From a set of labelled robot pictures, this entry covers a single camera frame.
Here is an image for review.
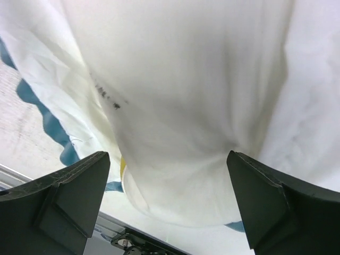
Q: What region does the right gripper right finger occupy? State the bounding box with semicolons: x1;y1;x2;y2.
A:
226;151;339;255

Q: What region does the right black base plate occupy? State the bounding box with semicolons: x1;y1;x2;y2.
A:
110;228;188;255

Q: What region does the blue white bear pillowcase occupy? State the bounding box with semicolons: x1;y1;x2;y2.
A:
0;0;340;233

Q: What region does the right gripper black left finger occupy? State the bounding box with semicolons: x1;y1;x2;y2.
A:
1;151;110;255

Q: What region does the white pillow yellow edge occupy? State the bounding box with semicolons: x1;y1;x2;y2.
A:
62;1;294;227

